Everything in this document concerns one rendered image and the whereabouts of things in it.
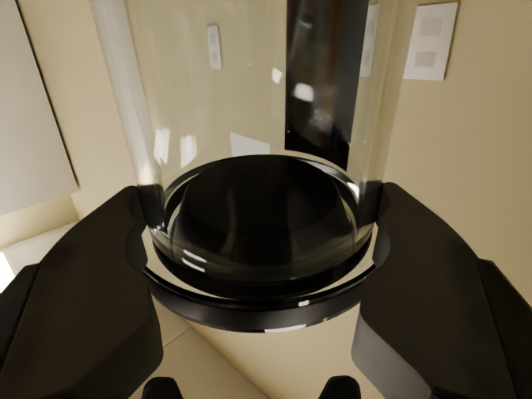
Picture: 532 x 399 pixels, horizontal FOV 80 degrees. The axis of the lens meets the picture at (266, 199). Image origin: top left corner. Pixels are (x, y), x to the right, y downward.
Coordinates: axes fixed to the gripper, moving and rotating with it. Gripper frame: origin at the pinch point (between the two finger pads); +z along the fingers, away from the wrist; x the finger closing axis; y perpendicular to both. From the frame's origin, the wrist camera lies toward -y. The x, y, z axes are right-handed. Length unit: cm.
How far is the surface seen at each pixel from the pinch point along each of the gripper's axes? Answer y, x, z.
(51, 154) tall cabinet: 87, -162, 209
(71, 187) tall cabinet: 116, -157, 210
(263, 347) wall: 118, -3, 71
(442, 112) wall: 11, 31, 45
